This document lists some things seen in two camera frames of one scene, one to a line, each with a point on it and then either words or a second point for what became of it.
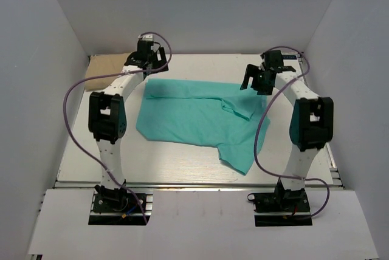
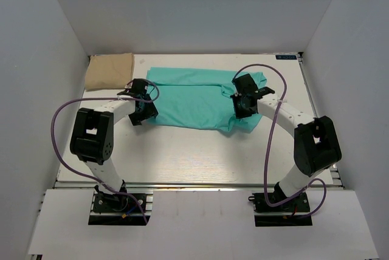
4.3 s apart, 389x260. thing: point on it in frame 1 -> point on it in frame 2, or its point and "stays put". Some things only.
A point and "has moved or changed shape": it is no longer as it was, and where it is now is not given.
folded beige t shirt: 99,65 stays put
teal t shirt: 232,119 has moved or changed shape
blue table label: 289,56 stays put
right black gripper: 251,70 -> 240,114
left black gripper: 161,65 -> 151,111
